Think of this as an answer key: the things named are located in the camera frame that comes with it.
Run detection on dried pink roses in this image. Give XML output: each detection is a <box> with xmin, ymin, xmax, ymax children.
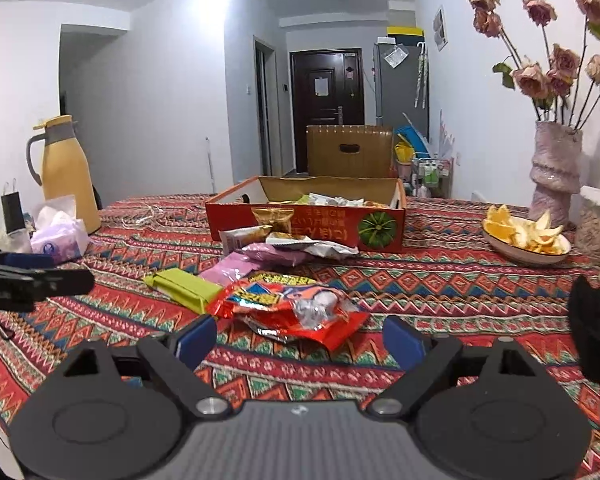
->
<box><xmin>467</xmin><ymin>0</ymin><xmax>600</xmax><ymax>126</ymax></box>

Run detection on wire rack with bottles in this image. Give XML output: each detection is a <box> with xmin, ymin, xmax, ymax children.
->
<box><xmin>411</xmin><ymin>157</ymin><xmax>454</xmax><ymax>199</ymax></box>

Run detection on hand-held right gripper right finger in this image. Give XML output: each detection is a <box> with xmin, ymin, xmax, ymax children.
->
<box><xmin>369</xmin><ymin>315</ymin><xmax>556</xmax><ymax>421</ymax></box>

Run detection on white cable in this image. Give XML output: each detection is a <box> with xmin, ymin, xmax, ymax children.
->
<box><xmin>120</xmin><ymin>204</ymin><xmax>167</xmax><ymax>227</ymax></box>

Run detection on white and orange snack packet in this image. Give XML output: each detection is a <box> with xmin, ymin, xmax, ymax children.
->
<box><xmin>220</xmin><ymin>225</ymin><xmax>274</xmax><ymax>256</ymax></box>

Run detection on wooden chair back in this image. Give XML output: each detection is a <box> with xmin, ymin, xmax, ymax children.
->
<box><xmin>306</xmin><ymin>125</ymin><xmax>395</xmax><ymax>179</ymax></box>

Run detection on grey fridge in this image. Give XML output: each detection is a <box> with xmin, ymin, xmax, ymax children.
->
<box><xmin>372</xmin><ymin>42</ymin><xmax>429</xmax><ymax>133</ymax></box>

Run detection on long green snack packet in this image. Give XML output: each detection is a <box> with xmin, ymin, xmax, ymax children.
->
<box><xmin>144</xmin><ymin>268</ymin><xmax>224</xmax><ymax>315</ymax></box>

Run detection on black paper bag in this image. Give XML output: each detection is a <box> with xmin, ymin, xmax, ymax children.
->
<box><xmin>0</xmin><ymin>178</ymin><xmax>29</xmax><ymax>233</ymax></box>

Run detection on white folded umbrella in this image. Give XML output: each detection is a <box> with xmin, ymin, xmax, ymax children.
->
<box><xmin>414</xmin><ymin>42</ymin><xmax>429</xmax><ymax>109</ymax></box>

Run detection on pile of orange peels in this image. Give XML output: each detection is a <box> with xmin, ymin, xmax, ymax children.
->
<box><xmin>484</xmin><ymin>204</ymin><xmax>566</xmax><ymax>254</ymax></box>

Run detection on purple snack packet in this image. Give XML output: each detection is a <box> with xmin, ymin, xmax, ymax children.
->
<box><xmin>240</xmin><ymin>242</ymin><xmax>311</xmax><ymax>267</ymax></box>

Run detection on orange cardboard box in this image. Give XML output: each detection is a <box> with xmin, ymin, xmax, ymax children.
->
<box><xmin>205</xmin><ymin>176</ymin><xmax>407</xmax><ymax>254</ymax></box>

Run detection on pink snack packet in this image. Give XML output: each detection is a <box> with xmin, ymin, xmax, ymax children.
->
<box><xmin>200</xmin><ymin>252</ymin><xmax>261</xmax><ymax>286</ymax></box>

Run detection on wall picture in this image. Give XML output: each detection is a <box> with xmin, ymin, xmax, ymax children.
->
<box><xmin>432</xmin><ymin>6</ymin><xmax>449</xmax><ymax>52</ymax></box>

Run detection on dark brown door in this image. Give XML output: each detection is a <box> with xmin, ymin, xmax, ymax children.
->
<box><xmin>290</xmin><ymin>50</ymin><xmax>366</xmax><ymax>176</ymax></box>

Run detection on purple tissue pack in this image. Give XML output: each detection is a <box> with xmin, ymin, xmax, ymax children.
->
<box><xmin>30</xmin><ymin>195</ymin><xmax>91</xmax><ymax>264</ymax></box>

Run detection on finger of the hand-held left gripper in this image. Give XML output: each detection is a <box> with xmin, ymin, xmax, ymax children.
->
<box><xmin>0</xmin><ymin>267</ymin><xmax>95</xmax><ymax>312</ymax></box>
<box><xmin>0</xmin><ymin>250</ymin><xmax>56</xmax><ymax>273</ymax></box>

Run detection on blue plastic board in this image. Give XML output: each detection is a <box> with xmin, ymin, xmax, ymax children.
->
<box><xmin>394</xmin><ymin>125</ymin><xmax>431</xmax><ymax>155</ymax></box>

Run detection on yellow thermos jug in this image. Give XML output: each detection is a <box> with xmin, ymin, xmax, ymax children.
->
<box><xmin>26</xmin><ymin>115</ymin><xmax>102</xmax><ymax>235</ymax></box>

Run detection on clear jar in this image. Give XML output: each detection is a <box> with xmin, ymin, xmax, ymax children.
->
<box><xmin>575</xmin><ymin>186</ymin><xmax>600</xmax><ymax>266</ymax></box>

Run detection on white bowl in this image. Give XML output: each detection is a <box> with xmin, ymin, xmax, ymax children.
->
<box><xmin>481</xmin><ymin>225</ymin><xmax>572</xmax><ymax>267</ymax></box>

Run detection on clear plastic bag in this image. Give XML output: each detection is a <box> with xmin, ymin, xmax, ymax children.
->
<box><xmin>382</xmin><ymin>45</ymin><xmax>409</xmax><ymax>69</ymax></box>

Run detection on gold snack packet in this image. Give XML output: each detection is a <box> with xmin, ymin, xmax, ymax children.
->
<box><xmin>251</xmin><ymin>206</ymin><xmax>296</xmax><ymax>235</ymax></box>

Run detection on red snack packet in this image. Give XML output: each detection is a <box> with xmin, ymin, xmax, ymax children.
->
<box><xmin>207</xmin><ymin>271</ymin><xmax>371</xmax><ymax>351</ymax></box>

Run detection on pink textured vase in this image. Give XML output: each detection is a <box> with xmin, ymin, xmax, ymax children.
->
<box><xmin>530</xmin><ymin>121</ymin><xmax>583</xmax><ymax>231</ymax></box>

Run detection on white pole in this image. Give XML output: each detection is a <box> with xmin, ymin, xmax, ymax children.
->
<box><xmin>205</xmin><ymin>137</ymin><xmax>217</xmax><ymax>194</ymax></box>

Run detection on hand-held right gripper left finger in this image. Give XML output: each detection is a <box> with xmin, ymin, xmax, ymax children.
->
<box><xmin>50</xmin><ymin>314</ymin><xmax>233</xmax><ymax>418</ymax></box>

